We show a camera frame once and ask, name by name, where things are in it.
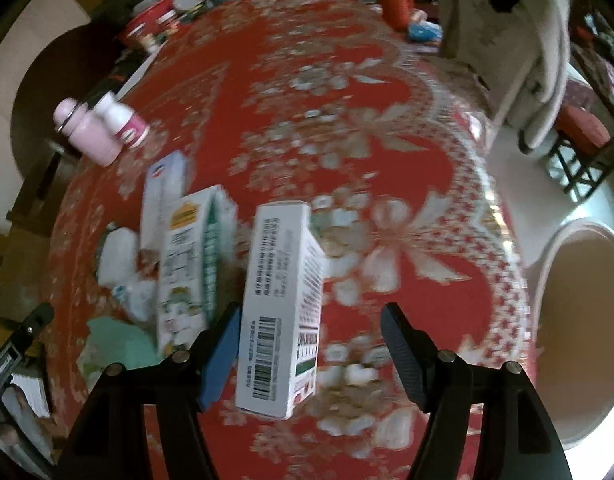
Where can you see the white plastic bucket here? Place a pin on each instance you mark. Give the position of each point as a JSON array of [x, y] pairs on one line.
[[582, 310]]

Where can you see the glass jar white lid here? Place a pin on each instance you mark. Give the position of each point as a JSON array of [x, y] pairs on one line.
[[149, 44], [167, 22]]

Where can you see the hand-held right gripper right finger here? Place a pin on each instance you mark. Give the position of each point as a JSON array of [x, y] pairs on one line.
[[404, 355]]

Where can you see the pink water bottle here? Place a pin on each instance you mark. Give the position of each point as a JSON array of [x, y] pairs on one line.
[[92, 137]]

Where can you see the beige fleece coat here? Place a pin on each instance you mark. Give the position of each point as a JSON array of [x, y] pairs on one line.
[[547, 60]]

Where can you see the dark round wooden panel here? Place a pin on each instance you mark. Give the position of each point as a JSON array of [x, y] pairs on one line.
[[52, 70]]

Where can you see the white green milk carton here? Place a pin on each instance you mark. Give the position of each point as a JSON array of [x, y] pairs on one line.
[[187, 270]]

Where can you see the white green medicine box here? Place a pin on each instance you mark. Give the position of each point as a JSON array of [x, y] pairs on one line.
[[277, 310]]

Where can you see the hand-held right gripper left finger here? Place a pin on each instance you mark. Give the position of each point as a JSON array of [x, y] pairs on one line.
[[222, 355]]

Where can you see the red thermos flask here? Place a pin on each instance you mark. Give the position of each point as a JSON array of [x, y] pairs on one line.
[[394, 2]]

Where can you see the teal cloth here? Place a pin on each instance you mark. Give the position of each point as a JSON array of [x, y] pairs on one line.
[[117, 347]]

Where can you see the blue plastic bag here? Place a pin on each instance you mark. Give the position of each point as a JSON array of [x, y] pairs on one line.
[[424, 32]]

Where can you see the red plastic basin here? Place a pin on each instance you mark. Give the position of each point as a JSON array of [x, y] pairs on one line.
[[147, 17]]

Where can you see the white pill bottle pink label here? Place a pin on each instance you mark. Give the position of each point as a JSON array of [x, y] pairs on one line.
[[124, 120]]

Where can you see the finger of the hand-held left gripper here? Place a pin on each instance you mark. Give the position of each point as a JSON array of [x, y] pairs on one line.
[[32, 330]]

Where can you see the red floral tablecloth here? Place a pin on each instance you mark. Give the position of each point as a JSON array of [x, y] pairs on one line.
[[312, 135]]

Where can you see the red seat cushion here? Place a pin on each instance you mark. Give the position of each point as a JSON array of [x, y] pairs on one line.
[[584, 125]]

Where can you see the small dark wooden chair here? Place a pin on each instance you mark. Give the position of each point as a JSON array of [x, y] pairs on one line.
[[582, 170]]

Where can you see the flat white blue box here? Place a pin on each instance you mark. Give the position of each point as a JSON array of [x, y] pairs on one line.
[[159, 200]]

